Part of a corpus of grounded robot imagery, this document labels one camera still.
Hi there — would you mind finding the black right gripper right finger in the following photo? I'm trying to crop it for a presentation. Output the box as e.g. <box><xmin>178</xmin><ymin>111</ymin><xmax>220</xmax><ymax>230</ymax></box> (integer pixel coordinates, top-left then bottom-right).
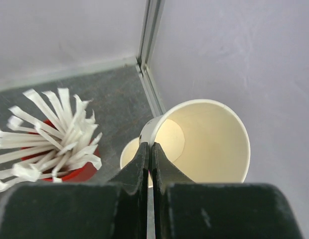
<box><xmin>151</xmin><ymin>143</ymin><xmax>303</xmax><ymax>239</ymax></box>

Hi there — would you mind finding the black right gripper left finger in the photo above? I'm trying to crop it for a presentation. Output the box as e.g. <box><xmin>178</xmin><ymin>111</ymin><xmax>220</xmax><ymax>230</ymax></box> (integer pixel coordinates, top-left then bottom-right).
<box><xmin>0</xmin><ymin>142</ymin><xmax>148</xmax><ymax>239</ymax></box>

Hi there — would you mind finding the red ribbed paper cup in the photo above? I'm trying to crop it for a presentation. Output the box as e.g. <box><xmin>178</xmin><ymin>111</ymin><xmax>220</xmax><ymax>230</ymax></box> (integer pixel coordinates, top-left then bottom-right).
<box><xmin>21</xmin><ymin>119</ymin><xmax>100</xmax><ymax>182</ymax></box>

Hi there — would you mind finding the white wrapped straws bundle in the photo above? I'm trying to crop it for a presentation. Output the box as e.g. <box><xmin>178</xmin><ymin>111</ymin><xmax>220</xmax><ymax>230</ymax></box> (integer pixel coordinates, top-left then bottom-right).
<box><xmin>0</xmin><ymin>88</ymin><xmax>102</xmax><ymax>192</ymax></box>

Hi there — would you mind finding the aluminium frame post right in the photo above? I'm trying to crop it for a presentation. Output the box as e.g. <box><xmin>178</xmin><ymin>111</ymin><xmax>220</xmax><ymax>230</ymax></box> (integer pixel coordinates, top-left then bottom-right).
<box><xmin>137</xmin><ymin>0</ymin><xmax>166</xmax><ymax>117</ymax></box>

